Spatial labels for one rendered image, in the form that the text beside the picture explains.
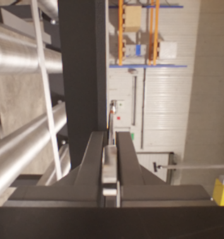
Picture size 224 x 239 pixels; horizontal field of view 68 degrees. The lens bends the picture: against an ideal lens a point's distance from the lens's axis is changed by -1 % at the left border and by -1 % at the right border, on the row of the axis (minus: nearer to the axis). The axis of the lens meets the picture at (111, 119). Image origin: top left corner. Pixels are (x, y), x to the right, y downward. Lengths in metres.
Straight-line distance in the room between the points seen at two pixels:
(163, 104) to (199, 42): 3.62
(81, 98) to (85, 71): 0.04
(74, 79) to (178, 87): 9.74
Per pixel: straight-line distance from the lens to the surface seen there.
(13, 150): 0.54
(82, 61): 0.25
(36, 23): 0.68
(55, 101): 1.24
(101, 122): 0.17
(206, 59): 10.48
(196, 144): 11.31
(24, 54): 0.58
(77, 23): 0.26
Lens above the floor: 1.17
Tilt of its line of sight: level
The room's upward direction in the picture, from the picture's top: 90 degrees clockwise
